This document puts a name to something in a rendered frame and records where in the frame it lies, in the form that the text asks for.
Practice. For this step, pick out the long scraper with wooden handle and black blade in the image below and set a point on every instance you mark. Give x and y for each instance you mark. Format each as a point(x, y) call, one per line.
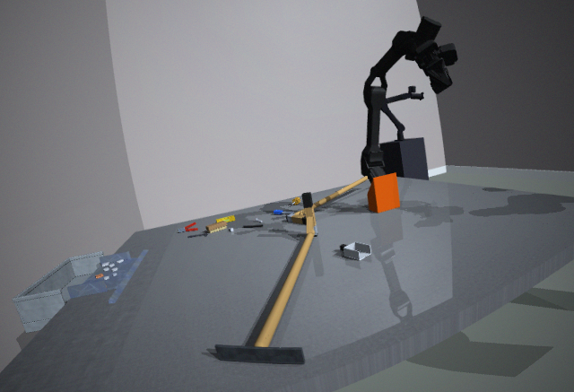
point(260, 352)

